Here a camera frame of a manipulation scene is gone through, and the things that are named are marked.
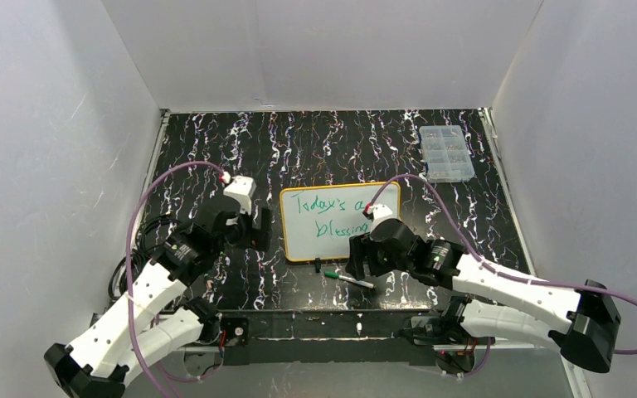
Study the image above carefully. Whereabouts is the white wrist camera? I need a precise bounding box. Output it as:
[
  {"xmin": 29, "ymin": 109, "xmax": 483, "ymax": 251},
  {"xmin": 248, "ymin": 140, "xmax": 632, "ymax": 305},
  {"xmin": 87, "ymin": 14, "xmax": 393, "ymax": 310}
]
[
  {"xmin": 364, "ymin": 203, "xmax": 396, "ymax": 223},
  {"xmin": 221, "ymin": 172, "xmax": 256, "ymax": 215}
]

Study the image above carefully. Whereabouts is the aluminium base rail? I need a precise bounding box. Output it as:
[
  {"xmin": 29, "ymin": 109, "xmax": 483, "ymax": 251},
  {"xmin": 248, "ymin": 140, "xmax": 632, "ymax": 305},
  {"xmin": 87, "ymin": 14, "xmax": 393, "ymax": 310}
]
[{"xmin": 148, "ymin": 310, "xmax": 579, "ymax": 354}]

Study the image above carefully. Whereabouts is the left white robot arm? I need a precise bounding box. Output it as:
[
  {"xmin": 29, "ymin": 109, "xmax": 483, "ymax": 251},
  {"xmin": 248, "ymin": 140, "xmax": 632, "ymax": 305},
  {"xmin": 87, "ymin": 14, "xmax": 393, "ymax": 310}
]
[{"xmin": 44, "ymin": 207, "xmax": 272, "ymax": 397}]

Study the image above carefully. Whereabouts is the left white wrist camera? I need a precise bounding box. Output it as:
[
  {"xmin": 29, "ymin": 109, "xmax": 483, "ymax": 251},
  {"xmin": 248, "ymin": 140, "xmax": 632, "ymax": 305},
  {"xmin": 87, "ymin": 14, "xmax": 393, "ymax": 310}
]
[{"xmin": 221, "ymin": 172, "xmax": 256, "ymax": 215}]

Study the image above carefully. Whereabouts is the black cable bundle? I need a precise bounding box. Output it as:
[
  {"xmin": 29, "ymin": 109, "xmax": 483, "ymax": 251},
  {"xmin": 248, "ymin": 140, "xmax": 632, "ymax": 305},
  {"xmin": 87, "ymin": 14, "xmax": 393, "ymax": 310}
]
[{"xmin": 107, "ymin": 216, "xmax": 182, "ymax": 300}]

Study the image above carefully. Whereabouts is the clear plastic compartment box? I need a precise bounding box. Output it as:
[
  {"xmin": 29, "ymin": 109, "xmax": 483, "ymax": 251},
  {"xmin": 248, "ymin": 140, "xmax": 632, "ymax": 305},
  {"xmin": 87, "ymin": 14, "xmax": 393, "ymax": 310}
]
[{"xmin": 418, "ymin": 125, "xmax": 474, "ymax": 183}]

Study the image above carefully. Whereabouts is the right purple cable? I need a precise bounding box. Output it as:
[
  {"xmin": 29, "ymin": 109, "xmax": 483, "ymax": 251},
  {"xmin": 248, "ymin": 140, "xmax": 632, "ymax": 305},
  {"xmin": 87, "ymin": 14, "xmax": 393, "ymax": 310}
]
[{"xmin": 367, "ymin": 173, "xmax": 637, "ymax": 380}]

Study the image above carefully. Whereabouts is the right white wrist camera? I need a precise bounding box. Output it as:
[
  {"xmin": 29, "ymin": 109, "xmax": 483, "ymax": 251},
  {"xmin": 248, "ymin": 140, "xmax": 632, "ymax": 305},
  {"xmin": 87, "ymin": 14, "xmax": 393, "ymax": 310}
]
[{"xmin": 364, "ymin": 203, "xmax": 396, "ymax": 223}]

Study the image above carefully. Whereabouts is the black binder clip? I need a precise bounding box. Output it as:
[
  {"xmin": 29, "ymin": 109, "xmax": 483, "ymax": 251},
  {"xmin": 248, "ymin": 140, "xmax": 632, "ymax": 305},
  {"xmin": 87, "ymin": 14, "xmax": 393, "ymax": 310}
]
[{"xmin": 314, "ymin": 258, "xmax": 322, "ymax": 274}]

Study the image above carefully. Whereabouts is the purple cable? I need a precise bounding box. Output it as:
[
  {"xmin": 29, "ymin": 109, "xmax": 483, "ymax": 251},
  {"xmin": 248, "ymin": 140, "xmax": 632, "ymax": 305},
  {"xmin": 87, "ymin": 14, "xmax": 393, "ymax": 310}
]
[
  {"xmin": 367, "ymin": 173, "xmax": 637, "ymax": 380},
  {"xmin": 124, "ymin": 161, "xmax": 231, "ymax": 398}
]

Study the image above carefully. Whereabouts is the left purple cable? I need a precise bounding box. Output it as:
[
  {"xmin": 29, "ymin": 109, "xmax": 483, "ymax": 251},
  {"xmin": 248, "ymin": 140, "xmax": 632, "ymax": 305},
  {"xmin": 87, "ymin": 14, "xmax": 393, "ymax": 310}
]
[{"xmin": 124, "ymin": 161, "xmax": 231, "ymax": 398}]

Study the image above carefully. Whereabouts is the green whiteboard marker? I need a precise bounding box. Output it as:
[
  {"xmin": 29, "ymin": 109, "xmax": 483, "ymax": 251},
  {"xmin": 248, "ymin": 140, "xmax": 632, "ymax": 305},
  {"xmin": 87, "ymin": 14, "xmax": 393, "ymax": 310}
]
[{"xmin": 336, "ymin": 274, "xmax": 375, "ymax": 289}]

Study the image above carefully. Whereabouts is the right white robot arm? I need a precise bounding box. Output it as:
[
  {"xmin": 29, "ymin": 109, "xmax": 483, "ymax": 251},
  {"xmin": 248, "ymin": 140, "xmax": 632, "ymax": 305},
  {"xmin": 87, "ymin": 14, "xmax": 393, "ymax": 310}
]
[{"xmin": 346, "ymin": 218, "xmax": 621, "ymax": 373}]

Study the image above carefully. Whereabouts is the yellow framed whiteboard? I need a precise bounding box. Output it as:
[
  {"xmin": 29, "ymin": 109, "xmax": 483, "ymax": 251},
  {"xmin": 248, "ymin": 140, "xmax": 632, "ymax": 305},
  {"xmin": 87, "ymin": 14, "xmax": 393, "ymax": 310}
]
[{"xmin": 280, "ymin": 182, "xmax": 384, "ymax": 263}]

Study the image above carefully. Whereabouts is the green marker cap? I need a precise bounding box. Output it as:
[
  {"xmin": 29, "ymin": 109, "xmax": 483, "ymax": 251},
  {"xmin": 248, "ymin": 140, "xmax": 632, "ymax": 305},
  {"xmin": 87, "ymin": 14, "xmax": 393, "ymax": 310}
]
[{"xmin": 323, "ymin": 271, "xmax": 340, "ymax": 279}]

